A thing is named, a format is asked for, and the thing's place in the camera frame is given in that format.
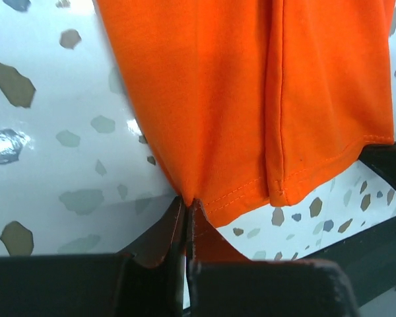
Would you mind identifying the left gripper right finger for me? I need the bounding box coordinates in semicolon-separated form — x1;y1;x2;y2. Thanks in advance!
186;200;359;317

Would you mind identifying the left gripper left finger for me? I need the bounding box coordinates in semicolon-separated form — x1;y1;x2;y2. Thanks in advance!
0;197;186;316

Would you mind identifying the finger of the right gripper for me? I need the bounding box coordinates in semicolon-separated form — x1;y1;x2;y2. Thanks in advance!
358;143;396;191
306;217;396;306

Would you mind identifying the orange t shirt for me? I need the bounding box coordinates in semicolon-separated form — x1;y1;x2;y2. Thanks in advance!
94;0;396;258

